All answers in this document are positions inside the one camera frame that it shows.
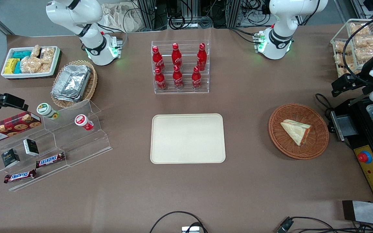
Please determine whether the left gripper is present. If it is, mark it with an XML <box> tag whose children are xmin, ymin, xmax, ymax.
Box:
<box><xmin>332</xmin><ymin>58</ymin><xmax>373</xmax><ymax>97</ymax></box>

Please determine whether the triangle sandwich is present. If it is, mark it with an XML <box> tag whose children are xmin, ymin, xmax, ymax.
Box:
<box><xmin>280</xmin><ymin>119</ymin><xmax>312</xmax><ymax>146</ymax></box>

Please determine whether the round brown wicker basket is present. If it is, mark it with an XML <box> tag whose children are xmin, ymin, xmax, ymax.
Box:
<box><xmin>268</xmin><ymin>103</ymin><xmax>330</xmax><ymax>160</ymax></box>

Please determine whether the oval wicker basket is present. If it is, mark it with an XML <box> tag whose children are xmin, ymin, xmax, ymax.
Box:
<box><xmin>51</xmin><ymin>60</ymin><xmax>98</xmax><ymax>109</ymax></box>

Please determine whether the beige plastic tray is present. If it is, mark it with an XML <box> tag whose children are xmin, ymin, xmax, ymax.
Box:
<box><xmin>150</xmin><ymin>113</ymin><xmax>226</xmax><ymax>164</ymax></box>

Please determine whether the red tartan cookie box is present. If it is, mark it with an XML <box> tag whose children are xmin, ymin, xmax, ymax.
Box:
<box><xmin>0</xmin><ymin>111</ymin><xmax>42</xmax><ymax>145</ymax></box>

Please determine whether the bagged pastry snack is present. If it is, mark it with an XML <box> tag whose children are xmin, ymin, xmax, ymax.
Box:
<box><xmin>335</xmin><ymin>53</ymin><xmax>353</xmax><ymax>66</ymax></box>
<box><xmin>335</xmin><ymin>40</ymin><xmax>352</xmax><ymax>54</ymax></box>
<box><xmin>355</xmin><ymin>48</ymin><xmax>373</xmax><ymax>61</ymax></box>
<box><xmin>349</xmin><ymin>23</ymin><xmax>371</xmax><ymax>35</ymax></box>
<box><xmin>353</xmin><ymin>36</ymin><xmax>373</xmax><ymax>49</ymax></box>

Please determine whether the white rectangular snack bin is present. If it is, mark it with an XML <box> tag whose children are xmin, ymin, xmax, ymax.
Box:
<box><xmin>1</xmin><ymin>46</ymin><xmax>61</xmax><ymax>79</ymax></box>

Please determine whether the green lid yogurt cup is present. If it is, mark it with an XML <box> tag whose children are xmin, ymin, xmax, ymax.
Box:
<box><xmin>37</xmin><ymin>103</ymin><xmax>60</xmax><ymax>120</ymax></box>

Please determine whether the yellow snack packet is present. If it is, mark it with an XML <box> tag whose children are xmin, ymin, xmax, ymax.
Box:
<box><xmin>4</xmin><ymin>58</ymin><xmax>20</xmax><ymax>74</ymax></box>

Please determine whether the black sealing machine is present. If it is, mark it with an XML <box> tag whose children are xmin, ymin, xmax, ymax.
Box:
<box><xmin>328</xmin><ymin>94</ymin><xmax>373</xmax><ymax>204</ymax></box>

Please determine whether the small black box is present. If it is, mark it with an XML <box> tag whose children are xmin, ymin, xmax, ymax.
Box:
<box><xmin>1</xmin><ymin>148</ymin><xmax>21</xmax><ymax>168</ymax></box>
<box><xmin>23</xmin><ymin>139</ymin><xmax>40</xmax><ymax>156</ymax></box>

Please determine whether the stack of foil trays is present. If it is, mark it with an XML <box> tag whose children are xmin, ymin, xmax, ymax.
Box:
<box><xmin>51</xmin><ymin>65</ymin><xmax>92</xmax><ymax>102</ymax></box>

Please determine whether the snickers chocolate bar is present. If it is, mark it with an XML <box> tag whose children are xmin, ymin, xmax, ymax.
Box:
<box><xmin>4</xmin><ymin>169</ymin><xmax>37</xmax><ymax>184</ymax></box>
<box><xmin>36</xmin><ymin>152</ymin><xmax>66</xmax><ymax>169</ymax></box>

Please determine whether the red lid yogurt cup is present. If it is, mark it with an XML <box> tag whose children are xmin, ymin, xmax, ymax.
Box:
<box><xmin>74</xmin><ymin>114</ymin><xmax>94</xmax><ymax>131</ymax></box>

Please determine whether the red emergency stop button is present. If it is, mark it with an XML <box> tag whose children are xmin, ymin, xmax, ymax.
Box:
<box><xmin>357</xmin><ymin>150</ymin><xmax>372</xmax><ymax>164</ymax></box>

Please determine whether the clear acrylic step display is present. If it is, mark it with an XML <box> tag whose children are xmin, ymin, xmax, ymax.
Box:
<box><xmin>0</xmin><ymin>99</ymin><xmax>113</xmax><ymax>192</ymax></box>

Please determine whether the grey metal plate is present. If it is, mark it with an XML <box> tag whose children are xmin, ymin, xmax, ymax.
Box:
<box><xmin>342</xmin><ymin>200</ymin><xmax>373</xmax><ymax>227</ymax></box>

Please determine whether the beige crumpled cloth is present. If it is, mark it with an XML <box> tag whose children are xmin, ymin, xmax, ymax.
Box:
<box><xmin>101</xmin><ymin>3</ymin><xmax>148</xmax><ymax>33</ymax></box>

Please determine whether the red cola bottle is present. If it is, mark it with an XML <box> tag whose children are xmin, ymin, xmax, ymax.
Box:
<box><xmin>197</xmin><ymin>43</ymin><xmax>207</xmax><ymax>71</ymax></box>
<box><xmin>154</xmin><ymin>67</ymin><xmax>167</xmax><ymax>91</ymax></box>
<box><xmin>152</xmin><ymin>46</ymin><xmax>165</xmax><ymax>72</ymax></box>
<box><xmin>191</xmin><ymin>66</ymin><xmax>202</xmax><ymax>90</ymax></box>
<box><xmin>173</xmin><ymin>65</ymin><xmax>184</xmax><ymax>90</ymax></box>
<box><xmin>172</xmin><ymin>43</ymin><xmax>183</xmax><ymax>68</ymax></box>

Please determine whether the clear acrylic bottle rack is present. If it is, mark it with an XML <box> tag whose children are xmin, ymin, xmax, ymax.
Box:
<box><xmin>151</xmin><ymin>40</ymin><xmax>210</xmax><ymax>94</ymax></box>

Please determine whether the black machine power cable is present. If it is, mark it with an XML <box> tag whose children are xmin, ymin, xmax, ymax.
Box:
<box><xmin>315</xmin><ymin>93</ymin><xmax>336</xmax><ymax>134</ymax></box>

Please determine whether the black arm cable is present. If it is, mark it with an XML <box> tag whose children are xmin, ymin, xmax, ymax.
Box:
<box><xmin>342</xmin><ymin>11</ymin><xmax>373</xmax><ymax>85</ymax></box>

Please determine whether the white wire rack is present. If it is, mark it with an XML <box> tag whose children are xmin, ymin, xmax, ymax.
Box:
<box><xmin>330</xmin><ymin>18</ymin><xmax>373</xmax><ymax>79</ymax></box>

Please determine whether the aluminium frame post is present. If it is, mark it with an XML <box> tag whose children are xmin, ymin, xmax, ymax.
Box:
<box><xmin>228</xmin><ymin>0</ymin><xmax>242</xmax><ymax>28</ymax></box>
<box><xmin>137</xmin><ymin>0</ymin><xmax>156</xmax><ymax>31</ymax></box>

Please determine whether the black connector with cable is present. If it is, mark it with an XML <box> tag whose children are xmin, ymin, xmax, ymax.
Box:
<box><xmin>277</xmin><ymin>216</ymin><xmax>373</xmax><ymax>233</ymax></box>

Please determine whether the coiled black cable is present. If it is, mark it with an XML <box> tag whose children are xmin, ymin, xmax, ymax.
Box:
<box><xmin>168</xmin><ymin>14</ymin><xmax>194</xmax><ymax>30</ymax></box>

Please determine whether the black looped cable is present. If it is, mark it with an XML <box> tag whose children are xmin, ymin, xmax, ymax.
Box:
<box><xmin>149</xmin><ymin>211</ymin><xmax>208</xmax><ymax>233</ymax></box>

